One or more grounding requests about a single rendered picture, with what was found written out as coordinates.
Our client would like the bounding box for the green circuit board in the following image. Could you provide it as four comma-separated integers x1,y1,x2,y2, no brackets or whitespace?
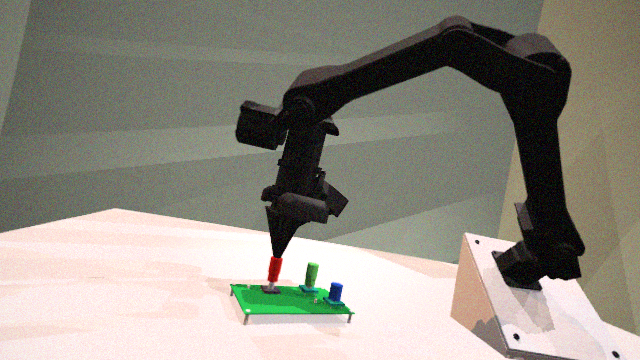
229,256,355,326

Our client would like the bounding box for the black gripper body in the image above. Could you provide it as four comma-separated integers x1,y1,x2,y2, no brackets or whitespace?
261,152,330,224

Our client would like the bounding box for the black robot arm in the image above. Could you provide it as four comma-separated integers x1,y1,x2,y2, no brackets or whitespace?
236,15,585,290

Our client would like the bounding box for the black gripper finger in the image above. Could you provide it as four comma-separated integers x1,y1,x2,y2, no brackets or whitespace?
265,206,277,245
269,209,311,258

